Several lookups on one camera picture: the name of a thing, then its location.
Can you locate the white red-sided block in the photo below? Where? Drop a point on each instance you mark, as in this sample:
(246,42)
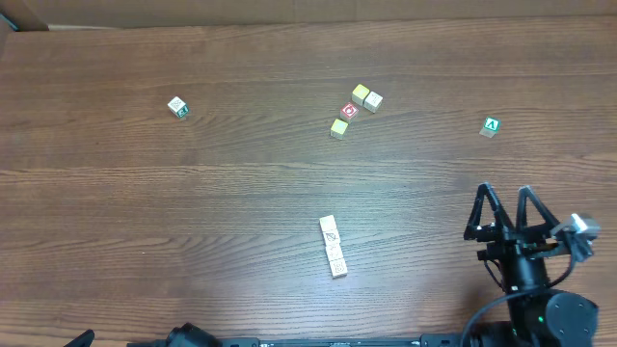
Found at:
(334,252)

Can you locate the white outline block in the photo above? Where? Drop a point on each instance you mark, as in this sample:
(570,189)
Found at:
(338,268)

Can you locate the yellow block top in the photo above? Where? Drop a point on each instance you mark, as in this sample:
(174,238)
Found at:
(359,94)

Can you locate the white block top right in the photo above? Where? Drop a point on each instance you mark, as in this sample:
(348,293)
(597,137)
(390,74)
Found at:
(373,102)

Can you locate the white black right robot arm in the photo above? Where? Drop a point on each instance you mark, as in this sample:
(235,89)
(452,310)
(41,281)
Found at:
(532,310)

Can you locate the red letter block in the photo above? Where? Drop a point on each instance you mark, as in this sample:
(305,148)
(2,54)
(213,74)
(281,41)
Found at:
(349,112)

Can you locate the green V block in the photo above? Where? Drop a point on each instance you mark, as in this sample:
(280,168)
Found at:
(490,127)

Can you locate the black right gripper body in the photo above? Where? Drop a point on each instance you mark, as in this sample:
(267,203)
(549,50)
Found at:
(512,236)

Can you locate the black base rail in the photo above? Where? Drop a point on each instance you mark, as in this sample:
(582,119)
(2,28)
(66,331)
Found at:
(425,340)

